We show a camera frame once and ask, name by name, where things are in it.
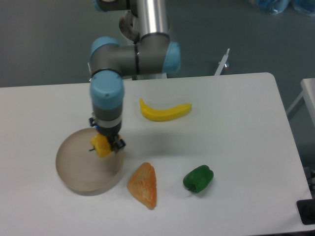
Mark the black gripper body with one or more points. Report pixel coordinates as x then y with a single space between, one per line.
112 133

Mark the yellow toy bell pepper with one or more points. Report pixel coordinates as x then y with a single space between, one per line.
98 141

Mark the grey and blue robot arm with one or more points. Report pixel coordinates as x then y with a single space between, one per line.
152 53

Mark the beige round plate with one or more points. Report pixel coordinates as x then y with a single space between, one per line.
82 170

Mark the green toy bell pepper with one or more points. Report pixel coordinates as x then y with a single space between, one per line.
198 179

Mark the orange toy croissant bread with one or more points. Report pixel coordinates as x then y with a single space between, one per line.
143 185

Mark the yellow toy banana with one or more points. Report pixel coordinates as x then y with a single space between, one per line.
166 114

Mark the black device at table edge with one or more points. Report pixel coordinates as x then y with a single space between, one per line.
306 209

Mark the white side table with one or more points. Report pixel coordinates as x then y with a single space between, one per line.
305 97

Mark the blue plastic bags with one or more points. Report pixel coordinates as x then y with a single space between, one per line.
305 7

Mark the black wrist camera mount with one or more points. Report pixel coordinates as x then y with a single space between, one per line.
92 120

